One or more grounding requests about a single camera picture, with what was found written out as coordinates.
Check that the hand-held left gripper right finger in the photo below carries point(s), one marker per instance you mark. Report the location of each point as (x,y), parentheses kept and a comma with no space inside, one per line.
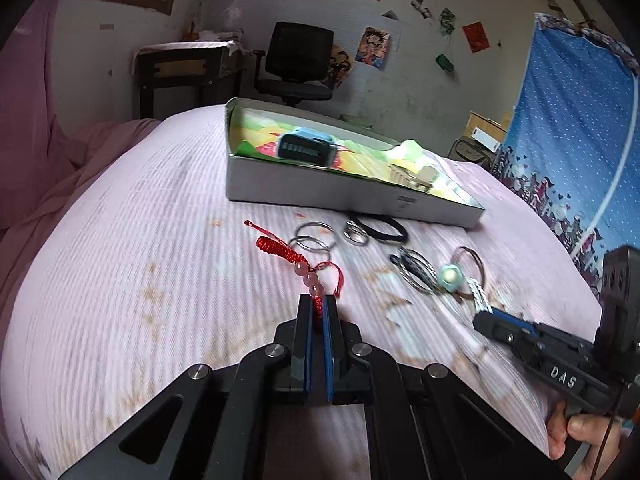
(327,355)

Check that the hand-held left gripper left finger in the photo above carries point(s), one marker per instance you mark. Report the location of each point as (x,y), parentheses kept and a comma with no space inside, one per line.
(308,350)

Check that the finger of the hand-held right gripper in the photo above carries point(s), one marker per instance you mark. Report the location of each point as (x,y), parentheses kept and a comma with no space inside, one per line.
(500,329)
(520,321)

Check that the silver bangle set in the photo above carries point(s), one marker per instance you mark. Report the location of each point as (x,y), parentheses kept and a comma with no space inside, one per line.
(417,280)

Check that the grey cardboard box tray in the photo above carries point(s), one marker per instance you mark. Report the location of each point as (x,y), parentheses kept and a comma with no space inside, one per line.
(300,185)

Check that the person's right hand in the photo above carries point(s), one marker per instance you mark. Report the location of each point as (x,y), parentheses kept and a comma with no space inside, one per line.
(592,430)

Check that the brown patterned bag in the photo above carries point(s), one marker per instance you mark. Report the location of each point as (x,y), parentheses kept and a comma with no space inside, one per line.
(467,152)

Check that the blue dotted curtain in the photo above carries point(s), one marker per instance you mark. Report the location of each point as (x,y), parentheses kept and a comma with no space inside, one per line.
(560,135)

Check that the cardboard box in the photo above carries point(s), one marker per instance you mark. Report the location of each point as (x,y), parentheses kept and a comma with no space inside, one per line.
(487,127)

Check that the blue wrist watch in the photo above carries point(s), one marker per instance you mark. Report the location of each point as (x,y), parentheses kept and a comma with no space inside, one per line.
(305,146)

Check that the colourful paper lining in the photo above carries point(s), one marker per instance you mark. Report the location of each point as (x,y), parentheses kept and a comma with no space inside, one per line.
(260,135)

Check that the green hanging pouch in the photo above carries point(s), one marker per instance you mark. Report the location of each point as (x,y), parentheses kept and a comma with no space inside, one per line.
(444,62)

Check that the red paper square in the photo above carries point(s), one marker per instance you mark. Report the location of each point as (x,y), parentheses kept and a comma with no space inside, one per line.
(475,37)

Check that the black office chair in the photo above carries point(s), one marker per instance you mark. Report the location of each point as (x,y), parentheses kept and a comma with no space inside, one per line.
(297,50)

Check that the dark wooden desk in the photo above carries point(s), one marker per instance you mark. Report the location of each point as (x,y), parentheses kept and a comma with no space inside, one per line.
(180,62)

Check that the pink window curtain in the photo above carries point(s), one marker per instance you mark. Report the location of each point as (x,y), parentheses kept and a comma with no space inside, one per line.
(30,110)

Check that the orange cartoon wall poster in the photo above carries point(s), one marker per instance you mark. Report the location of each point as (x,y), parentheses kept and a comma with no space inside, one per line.
(338,65)

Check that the green wall photos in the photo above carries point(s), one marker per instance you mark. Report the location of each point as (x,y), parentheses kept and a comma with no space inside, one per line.
(447,20)

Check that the small wall photos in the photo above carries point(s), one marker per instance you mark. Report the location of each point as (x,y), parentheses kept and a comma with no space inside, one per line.
(421,6)

